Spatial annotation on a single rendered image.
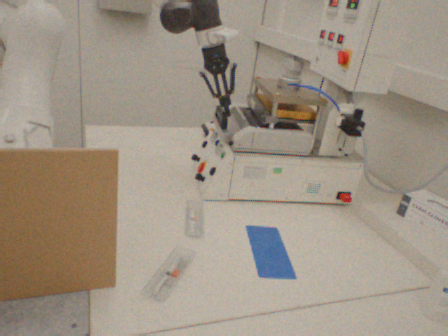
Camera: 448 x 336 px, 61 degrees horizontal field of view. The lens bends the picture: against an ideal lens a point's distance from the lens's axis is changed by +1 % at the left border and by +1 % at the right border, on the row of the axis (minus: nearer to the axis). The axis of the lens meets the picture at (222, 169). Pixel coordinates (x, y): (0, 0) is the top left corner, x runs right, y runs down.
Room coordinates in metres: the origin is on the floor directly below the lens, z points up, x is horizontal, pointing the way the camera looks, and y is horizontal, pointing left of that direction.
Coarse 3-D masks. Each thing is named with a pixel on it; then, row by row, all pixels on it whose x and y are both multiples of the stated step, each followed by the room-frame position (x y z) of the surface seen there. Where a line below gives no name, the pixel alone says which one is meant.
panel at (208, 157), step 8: (208, 144) 1.33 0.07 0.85; (224, 144) 1.19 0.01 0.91; (200, 152) 1.36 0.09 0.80; (208, 152) 1.28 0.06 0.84; (224, 152) 1.14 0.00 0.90; (200, 160) 1.30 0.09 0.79; (208, 160) 1.23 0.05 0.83; (216, 160) 1.16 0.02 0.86; (224, 160) 1.11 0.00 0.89; (208, 168) 1.18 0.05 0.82; (216, 168) 1.12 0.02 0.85; (208, 176) 1.14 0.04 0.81; (200, 184) 1.15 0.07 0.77; (208, 184) 1.10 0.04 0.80; (200, 192) 1.11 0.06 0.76
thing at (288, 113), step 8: (256, 96) 1.34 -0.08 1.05; (264, 96) 1.34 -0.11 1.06; (264, 104) 1.23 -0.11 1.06; (272, 104) 1.24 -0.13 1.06; (280, 104) 1.26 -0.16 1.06; (288, 104) 1.27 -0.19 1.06; (296, 104) 1.29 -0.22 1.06; (280, 112) 1.18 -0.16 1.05; (288, 112) 1.19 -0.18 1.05; (296, 112) 1.20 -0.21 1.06; (304, 112) 1.20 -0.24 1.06; (312, 112) 1.21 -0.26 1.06; (280, 120) 1.19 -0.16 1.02; (288, 120) 1.19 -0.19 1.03; (296, 120) 1.20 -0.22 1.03; (304, 120) 1.21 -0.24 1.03; (312, 120) 1.21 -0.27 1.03
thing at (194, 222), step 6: (192, 204) 1.00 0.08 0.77; (198, 204) 1.01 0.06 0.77; (186, 210) 0.96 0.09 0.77; (192, 210) 0.97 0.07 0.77; (198, 210) 0.97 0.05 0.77; (186, 216) 0.93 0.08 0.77; (192, 216) 0.93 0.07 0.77; (198, 216) 0.94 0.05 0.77; (186, 222) 0.90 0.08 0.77; (192, 222) 0.90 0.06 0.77; (198, 222) 0.91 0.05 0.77; (186, 228) 0.87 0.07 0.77; (192, 228) 0.87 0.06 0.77; (198, 228) 0.88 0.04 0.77
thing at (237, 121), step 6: (234, 114) 1.32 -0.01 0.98; (240, 114) 1.24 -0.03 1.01; (216, 120) 1.27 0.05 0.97; (228, 120) 1.28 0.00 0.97; (234, 120) 1.29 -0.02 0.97; (240, 120) 1.22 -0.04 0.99; (246, 120) 1.31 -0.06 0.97; (216, 126) 1.26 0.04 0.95; (228, 126) 1.21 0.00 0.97; (234, 126) 1.22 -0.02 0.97; (240, 126) 1.21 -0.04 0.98; (222, 132) 1.14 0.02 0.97; (228, 132) 1.15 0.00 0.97; (234, 132) 1.16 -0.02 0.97; (222, 138) 1.14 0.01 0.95; (228, 138) 1.14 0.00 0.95
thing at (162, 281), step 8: (176, 248) 0.77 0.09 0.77; (184, 248) 0.78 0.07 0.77; (168, 256) 0.74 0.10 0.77; (176, 256) 0.74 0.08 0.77; (184, 256) 0.75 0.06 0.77; (168, 264) 0.71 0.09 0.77; (176, 264) 0.71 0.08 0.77; (184, 264) 0.72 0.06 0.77; (160, 272) 0.68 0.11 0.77; (168, 272) 0.68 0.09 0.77; (176, 272) 0.69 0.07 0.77; (152, 280) 0.65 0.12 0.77; (160, 280) 0.65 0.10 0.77; (168, 280) 0.66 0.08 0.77; (144, 288) 0.62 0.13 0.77; (152, 288) 0.62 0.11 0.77; (160, 288) 0.63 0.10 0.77; (168, 288) 0.63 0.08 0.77; (160, 296) 0.61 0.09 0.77
